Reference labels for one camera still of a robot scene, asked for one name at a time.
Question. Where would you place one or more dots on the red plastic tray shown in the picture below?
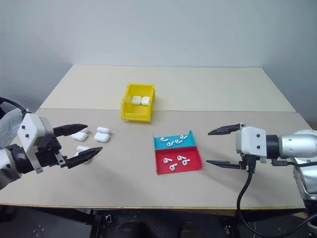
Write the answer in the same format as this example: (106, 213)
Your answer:
(193, 155)

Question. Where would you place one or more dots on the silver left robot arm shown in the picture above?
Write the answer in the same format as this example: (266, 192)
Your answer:
(17, 161)

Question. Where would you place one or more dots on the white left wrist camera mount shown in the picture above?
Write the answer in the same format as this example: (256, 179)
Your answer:
(32, 129)

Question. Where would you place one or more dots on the yellow plastic bin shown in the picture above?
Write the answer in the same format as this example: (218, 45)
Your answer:
(135, 114)

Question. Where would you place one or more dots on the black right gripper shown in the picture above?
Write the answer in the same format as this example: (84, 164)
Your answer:
(247, 163)

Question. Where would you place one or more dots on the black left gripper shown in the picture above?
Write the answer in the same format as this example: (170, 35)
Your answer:
(47, 151)

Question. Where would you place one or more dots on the blue plastic tray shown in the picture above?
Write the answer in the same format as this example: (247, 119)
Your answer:
(158, 143)

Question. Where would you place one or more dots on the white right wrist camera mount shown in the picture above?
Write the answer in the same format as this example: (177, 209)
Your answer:
(250, 141)

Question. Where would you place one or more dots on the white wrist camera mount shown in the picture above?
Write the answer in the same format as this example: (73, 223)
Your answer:
(250, 141)
(32, 129)

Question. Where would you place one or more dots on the white wireless earbud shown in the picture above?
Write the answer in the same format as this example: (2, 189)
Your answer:
(183, 136)
(173, 167)
(177, 141)
(170, 144)
(185, 162)
(167, 160)
(163, 139)
(180, 157)

